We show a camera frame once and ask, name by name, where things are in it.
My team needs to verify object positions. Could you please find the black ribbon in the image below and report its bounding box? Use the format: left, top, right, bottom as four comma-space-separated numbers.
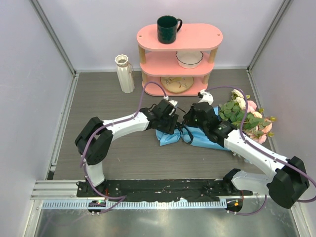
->
176, 122, 194, 145

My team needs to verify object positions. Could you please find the blue wrapping paper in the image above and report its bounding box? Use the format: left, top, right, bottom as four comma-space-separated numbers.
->
156, 107, 229, 151

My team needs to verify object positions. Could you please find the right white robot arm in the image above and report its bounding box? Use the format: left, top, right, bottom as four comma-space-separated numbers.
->
183, 102, 310, 209

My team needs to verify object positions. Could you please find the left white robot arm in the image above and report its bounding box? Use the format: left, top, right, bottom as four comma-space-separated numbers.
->
75, 98, 178, 197

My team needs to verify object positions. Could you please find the white ribbed ceramic vase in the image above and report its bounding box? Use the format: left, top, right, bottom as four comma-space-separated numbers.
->
115, 54, 135, 93

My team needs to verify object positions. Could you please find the floral round plate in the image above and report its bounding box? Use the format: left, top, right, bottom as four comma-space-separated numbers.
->
160, 77, 194, 93

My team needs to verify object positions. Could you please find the pink three-tier shelf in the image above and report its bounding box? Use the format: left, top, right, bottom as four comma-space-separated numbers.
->
137, 23, 223, 96

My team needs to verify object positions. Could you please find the white scalloped bowl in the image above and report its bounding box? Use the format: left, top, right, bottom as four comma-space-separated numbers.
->
176, 51, 203, 69

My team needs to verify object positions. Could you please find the artificial flower bunch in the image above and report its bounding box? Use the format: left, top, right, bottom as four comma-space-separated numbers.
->
218, 89, 276, 144

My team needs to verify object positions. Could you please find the dark green mug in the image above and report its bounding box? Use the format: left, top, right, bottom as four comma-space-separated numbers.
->
157, 15, 183, 44

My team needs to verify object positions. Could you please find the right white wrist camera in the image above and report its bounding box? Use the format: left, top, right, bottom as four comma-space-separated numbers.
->
198, 89, 214, 105

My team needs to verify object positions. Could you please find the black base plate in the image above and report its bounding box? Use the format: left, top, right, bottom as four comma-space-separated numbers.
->
76, 179, 253, 202

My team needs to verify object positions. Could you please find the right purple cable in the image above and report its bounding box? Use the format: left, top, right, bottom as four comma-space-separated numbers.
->
207, 85, 316, 215

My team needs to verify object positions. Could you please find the white slotted cable duct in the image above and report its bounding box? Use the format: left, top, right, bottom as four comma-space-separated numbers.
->
42, 198, 227, 210

